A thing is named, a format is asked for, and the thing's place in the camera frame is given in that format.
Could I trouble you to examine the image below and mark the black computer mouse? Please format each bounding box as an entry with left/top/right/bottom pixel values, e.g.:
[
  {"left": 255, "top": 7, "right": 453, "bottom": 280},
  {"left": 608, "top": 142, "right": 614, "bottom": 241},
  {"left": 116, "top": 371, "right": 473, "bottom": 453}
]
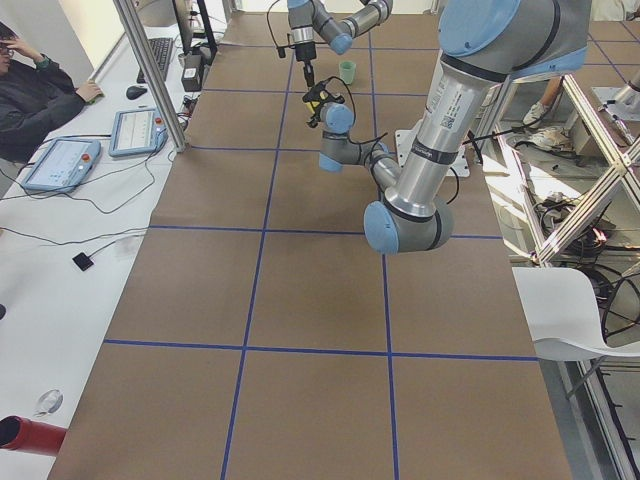
[{"left": 125, "top": 85, "right": 147, "bottom": 100}]

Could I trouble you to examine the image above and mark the far blue teach pendant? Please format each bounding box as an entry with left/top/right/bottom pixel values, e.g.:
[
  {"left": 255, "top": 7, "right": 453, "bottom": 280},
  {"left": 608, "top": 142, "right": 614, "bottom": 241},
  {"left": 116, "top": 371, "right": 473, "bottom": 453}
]
[{"left": 108, "top": 108, "right": 168, "bottom": 157}]

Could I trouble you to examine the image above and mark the black camera cable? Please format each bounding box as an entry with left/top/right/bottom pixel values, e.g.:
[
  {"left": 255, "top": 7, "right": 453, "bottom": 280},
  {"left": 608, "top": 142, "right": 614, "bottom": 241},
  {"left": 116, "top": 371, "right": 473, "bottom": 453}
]
[
  {"left": 324, "top": 76, "right": 391, "bottom": 166},
  {"left": 266, "top": 0, "right": 299, "bottom": 57}
]

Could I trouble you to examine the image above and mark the blue teach pendant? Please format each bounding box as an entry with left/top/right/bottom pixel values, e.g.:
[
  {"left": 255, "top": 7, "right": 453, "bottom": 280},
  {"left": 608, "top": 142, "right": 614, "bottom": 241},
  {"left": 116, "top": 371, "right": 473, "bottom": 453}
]
[
  {"left": 108, "top": 108, "right": 168, "bottom": 157},
  {"left": 21, "top": 138, "right": 102, "bottom": 193}
]

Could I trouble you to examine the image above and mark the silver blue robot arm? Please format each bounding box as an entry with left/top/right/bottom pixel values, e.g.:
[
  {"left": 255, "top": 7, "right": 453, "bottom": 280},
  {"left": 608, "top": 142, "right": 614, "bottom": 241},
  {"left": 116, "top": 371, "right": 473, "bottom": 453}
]
[
  {"left": 287, "top": 0, "right": 393, "bottom": 88},
  {"left": 303, "top": 1, "right": 591, "bottom": 254}
]

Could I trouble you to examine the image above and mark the red cylinder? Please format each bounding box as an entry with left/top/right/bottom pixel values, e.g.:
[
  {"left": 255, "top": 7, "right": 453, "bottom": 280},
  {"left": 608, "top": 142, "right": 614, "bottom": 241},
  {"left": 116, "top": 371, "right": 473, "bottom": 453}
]
[{"left": 1, "top": 416, "right": 67, "bottom": 457}]

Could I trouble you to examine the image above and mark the black box with label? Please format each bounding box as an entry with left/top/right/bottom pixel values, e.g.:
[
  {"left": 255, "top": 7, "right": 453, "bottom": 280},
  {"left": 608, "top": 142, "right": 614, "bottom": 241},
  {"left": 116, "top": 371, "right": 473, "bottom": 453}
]
[{"left": 181, "top": 53, "right": 204, "bottom": 92}]

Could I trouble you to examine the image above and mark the small black square device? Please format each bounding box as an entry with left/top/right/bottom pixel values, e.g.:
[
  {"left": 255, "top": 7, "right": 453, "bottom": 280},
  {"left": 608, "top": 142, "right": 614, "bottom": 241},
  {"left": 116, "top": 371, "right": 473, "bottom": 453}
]
[{"left": 72, "top": 252, "right": 94, "bottom": 271}]

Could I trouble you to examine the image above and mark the green cup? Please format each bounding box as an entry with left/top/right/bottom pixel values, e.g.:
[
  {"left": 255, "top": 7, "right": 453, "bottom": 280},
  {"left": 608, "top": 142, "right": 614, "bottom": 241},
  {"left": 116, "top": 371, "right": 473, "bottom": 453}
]
[{"left": 339, "top": 60, "right": 356, "bottom": 85}]

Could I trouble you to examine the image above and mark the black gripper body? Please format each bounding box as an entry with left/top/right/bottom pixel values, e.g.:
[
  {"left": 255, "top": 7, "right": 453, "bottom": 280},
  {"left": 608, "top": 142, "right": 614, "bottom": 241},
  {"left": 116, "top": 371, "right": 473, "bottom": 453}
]
[
  {"left": 305, "top": 94, "right": 334, "bottom": 128},
  {"left": 295, "top": 42, "right": 317, "bottom": 62}
]

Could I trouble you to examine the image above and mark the yellow cup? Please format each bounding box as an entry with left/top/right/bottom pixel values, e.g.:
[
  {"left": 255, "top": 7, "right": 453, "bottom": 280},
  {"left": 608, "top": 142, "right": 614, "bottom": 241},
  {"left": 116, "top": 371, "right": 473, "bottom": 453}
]
[{"left": 305, "top": 100, "right": 322, "bottom": 113}]

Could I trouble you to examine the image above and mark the person in black hoodie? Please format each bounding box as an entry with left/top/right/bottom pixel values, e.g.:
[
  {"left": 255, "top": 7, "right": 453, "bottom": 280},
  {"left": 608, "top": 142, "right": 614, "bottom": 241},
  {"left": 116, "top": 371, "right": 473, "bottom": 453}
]
[{"left": 1, "top": 25, "right": 103, "bottom": 163}]

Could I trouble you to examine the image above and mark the aluminium frame post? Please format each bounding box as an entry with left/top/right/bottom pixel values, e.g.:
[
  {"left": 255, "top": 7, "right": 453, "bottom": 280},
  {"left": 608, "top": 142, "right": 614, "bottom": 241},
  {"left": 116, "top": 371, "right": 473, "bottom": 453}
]
[{"left": 113, "top": 0, "right": 187, "bottom": 153}]

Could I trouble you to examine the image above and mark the brown paper table cover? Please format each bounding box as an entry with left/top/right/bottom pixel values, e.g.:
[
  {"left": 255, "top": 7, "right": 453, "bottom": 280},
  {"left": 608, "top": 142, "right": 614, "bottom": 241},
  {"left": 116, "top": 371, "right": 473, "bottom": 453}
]
[{"left": 51, "top": 13, "right": 571, "bottom": 479}]

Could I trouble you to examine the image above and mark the black monitor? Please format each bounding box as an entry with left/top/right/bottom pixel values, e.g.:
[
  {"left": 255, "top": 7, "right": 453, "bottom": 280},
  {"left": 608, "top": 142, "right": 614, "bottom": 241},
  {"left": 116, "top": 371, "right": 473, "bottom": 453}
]
[{"left": 172, "top": 0, "right": 218, "bottom": 66}]

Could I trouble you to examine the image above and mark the white curved chair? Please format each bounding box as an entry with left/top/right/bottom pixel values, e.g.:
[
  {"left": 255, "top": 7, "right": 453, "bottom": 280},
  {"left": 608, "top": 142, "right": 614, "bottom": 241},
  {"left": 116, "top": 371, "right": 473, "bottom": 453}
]
[{"left": 512, "top": 267, "right": 639, "bottom": 361}]

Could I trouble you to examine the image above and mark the near blue teach pendant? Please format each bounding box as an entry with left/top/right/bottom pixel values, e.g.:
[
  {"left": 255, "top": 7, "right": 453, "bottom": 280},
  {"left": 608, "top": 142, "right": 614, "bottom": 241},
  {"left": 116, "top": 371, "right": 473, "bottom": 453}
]
[{"left": 21, "top": 138, "right": 102, "bottom": 193}]

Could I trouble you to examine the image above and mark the black keyboard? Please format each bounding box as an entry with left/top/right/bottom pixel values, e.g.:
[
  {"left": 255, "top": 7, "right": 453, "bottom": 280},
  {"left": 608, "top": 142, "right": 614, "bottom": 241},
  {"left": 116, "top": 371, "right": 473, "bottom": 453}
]
[{"left": 148, "top": 37, "right": 174, "bottom": 81}]

